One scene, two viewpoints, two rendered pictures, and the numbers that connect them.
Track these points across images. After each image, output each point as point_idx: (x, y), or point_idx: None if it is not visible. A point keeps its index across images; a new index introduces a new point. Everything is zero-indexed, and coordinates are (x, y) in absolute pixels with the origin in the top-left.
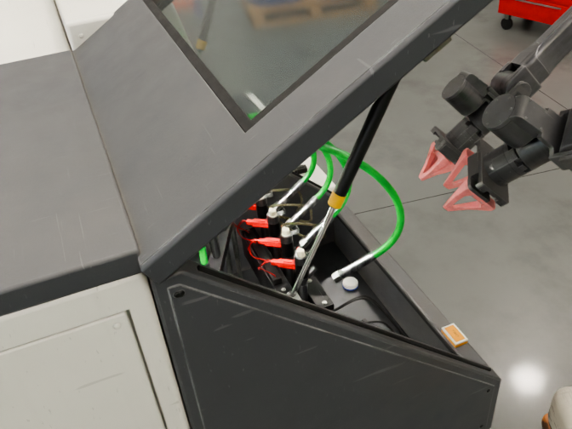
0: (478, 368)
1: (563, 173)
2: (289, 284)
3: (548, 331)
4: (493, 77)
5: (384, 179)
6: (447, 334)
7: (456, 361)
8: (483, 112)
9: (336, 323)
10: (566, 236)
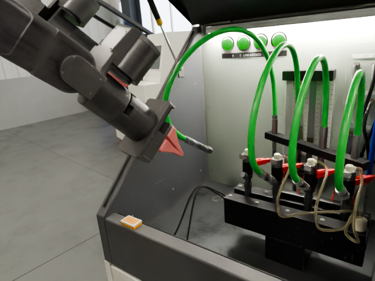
0: (109, 192)
1: None
2: (267, 195)
3: None
4: (90, 53)
5: (172, 70)
6: (136, 218)
7: (121, 169)
8: (98, 4)
9: (163, 85)
10: None
